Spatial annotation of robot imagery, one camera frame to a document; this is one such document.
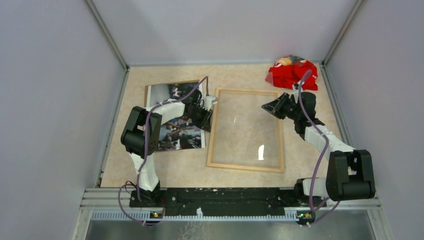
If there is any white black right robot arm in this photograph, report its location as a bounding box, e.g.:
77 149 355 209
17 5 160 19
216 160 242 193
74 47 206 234
261 92 376 206

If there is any light wooden picture frame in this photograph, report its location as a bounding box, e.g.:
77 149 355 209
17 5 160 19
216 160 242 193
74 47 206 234
206 87 286 174

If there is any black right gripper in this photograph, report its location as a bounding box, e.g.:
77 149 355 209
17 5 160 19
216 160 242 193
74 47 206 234
262 92 302 121

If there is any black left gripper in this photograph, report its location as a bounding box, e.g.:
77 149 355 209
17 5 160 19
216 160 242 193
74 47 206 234
185 105 213 133

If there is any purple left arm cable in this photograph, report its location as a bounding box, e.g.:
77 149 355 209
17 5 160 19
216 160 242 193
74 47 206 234
118 76 210 227

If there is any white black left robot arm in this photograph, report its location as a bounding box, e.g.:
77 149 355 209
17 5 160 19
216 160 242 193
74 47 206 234
120 89 218 207

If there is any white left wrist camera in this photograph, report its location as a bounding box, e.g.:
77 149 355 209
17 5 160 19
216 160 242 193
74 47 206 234
203 95 218 111

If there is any printed street photo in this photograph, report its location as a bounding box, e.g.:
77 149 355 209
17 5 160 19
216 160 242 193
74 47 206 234
147 82 206 153

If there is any red crumpled cloth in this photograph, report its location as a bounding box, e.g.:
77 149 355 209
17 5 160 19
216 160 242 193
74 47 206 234
265 55 318 91

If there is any clear acrylic sheet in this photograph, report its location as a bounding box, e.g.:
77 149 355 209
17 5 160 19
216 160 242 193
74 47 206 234
211 91 282 169

